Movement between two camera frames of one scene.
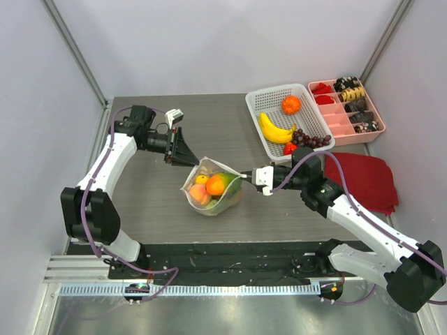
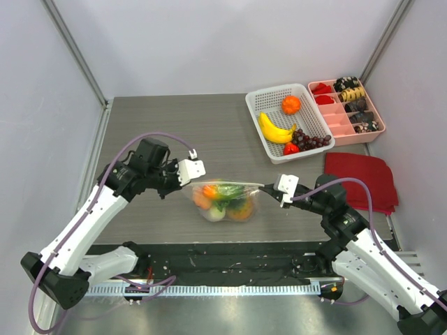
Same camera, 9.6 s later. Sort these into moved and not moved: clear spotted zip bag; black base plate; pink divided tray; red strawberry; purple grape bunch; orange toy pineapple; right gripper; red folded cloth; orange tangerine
Moved: right gripper; orange toy pineapple; clear spotted zip bag
Not moved: red strawberry; red folded cloth; orange tangerine; purple grape bunch; black base plate; pink divided tray
